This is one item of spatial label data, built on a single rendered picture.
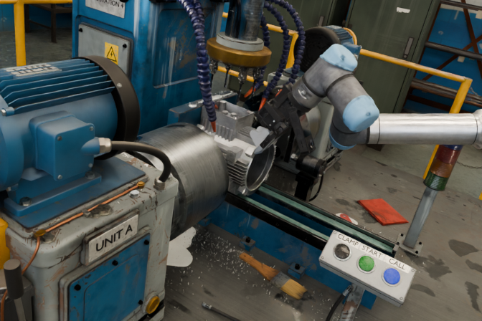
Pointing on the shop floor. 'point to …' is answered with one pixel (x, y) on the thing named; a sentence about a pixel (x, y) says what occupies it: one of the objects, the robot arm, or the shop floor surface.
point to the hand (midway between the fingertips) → (259, 152)
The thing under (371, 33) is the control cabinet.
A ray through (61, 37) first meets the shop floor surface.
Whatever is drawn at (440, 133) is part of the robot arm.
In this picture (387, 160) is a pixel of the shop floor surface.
